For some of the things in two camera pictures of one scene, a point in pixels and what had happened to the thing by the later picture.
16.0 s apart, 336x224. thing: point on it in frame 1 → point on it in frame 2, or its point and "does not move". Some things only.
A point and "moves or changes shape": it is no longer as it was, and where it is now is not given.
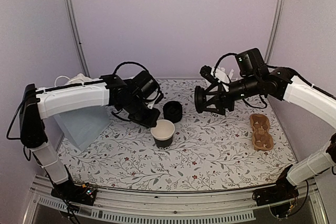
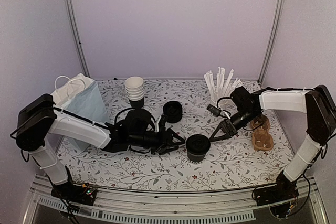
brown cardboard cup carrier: (262, 140) does not move
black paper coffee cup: (163, 133) moves or changes shape
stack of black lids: (172, 111) does not move
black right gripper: (220, 96) → (228, 133)
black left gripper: (151, 121) → (168, 140)
